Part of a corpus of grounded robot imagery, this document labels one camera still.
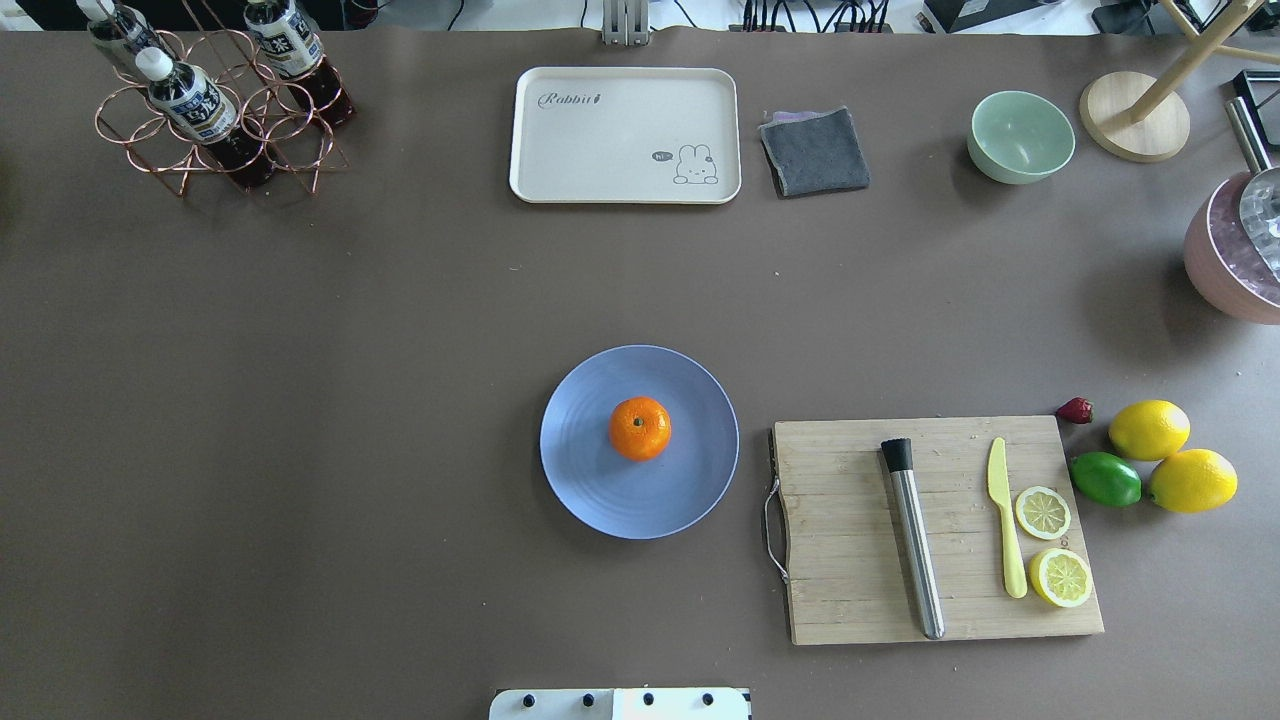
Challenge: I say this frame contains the pink pot with lid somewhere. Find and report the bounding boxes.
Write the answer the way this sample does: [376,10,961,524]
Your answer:
[1183,70,1279,325]

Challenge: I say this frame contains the steel muddler black tip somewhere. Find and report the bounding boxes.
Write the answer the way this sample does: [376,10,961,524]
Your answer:
[881,438,946,641]

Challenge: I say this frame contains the red strawberry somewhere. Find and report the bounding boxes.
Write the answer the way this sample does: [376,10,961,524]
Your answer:
[1053,396,1094,425]

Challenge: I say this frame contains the orange mandarin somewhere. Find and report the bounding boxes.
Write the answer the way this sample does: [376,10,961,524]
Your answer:
[608,396,672,462]

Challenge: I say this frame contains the green bowl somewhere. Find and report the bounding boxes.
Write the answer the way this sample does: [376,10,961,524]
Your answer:
[966,90,1076,184]

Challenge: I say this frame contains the yellow lemon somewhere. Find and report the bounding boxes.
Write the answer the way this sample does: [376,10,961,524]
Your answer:
[1108,398,1190,461]
[1148,448,1238,514]

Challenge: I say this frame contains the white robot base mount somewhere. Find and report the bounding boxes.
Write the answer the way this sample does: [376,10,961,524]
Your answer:
[488,685,753,719]

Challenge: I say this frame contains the yellow plastic knife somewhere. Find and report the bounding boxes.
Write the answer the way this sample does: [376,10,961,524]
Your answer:
[986,437,1028,600]

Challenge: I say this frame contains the grey folded cloth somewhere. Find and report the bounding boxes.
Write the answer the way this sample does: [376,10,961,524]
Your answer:
[759,106,870,199]

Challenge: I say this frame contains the blue plate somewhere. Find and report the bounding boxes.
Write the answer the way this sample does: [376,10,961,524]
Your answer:
[539,345,740,541]

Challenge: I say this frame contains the cream rabbit tray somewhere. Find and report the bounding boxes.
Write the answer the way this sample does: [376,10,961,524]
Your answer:
[508,67,742,205]

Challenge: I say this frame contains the green lime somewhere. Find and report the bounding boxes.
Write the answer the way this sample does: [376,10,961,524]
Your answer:
[1068,451,1143,507]

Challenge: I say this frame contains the wooden cutting board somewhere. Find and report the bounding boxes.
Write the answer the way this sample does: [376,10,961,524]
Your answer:
[772,415,1105,646]

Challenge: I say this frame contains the round wooden stand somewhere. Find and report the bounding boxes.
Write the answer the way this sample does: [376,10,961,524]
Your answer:
[1079,1,1279,163]

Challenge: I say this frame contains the copper wire bottle rack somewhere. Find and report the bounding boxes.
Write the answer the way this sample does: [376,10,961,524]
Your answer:
[93,1,348,197]

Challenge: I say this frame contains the lemon half slice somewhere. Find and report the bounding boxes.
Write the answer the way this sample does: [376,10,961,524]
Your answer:
[1012,486,1073,541]
[1028,548,1094,609]

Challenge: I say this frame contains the tea bottle white cap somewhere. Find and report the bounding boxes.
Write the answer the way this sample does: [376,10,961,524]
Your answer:
[134,47,278,190]

